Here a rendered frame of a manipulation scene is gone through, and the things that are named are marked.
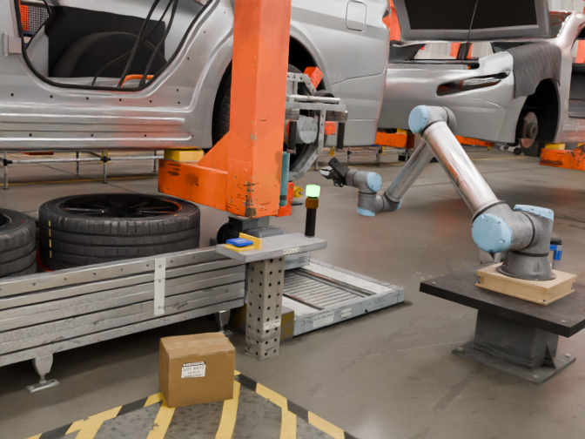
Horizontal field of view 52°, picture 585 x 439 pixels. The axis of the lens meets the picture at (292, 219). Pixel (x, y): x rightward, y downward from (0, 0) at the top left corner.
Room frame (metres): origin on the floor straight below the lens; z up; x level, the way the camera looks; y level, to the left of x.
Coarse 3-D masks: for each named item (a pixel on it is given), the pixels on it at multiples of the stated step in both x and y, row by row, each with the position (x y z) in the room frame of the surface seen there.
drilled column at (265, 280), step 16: (256, 272) 2.20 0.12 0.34; (272, 272) 2.19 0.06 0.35; (256, 288) 2.20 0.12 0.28; (272, 288) 2.19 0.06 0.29; (256, 304) 2.19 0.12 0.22; (272, 304) 2.19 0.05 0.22; (256, 320) 2.19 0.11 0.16; (272, 320) 2.20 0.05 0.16; (256, 336) 2.18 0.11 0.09; (272, 336) 2.20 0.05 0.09; (256, 352) 2.21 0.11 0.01; (272, 352) 2.21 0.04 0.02
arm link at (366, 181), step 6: (354, 174) 2.98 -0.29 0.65; (360, 174) 2.96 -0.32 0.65; (366, 174) 2.94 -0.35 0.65; (372, 174) 2.92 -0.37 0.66; (378, 174) 2.94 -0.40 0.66; (354, 180) 2.97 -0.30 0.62; (360, 180) 2.94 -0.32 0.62; (366, 180) 2.91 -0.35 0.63; (372, 180) 2.90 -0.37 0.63; (378, 180) 2.94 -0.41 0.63; (354, 186) 3.00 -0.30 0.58; (360, 186) 2.94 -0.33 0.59; (366, 186) 2.92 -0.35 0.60; (372, 186) 2.90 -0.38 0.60; (378, 186) 2.94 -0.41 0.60
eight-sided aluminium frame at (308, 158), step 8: (288, 72) 3.04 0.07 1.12; (296, 80) 3.09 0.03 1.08; (304, 80) 3.12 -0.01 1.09; (304, 88) 3.19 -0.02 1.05; (312, 88) 3.17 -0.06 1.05; (320, 112) 3.22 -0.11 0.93; (320, 120) 3.23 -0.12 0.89; (320, 128) 3.23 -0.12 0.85; (320, 136) 3.23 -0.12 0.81; (312, 144) 3.25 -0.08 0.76; (320, 144) 3.23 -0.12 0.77; (312, 152) 3.20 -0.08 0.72; (320, 152) 3.23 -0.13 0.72; (304, 160) 3.21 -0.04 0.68; (312, 160) 3.19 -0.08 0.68; (296, 168) 3.17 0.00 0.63; (304, 168) 3.16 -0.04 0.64; (296, 176) 3.11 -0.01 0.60
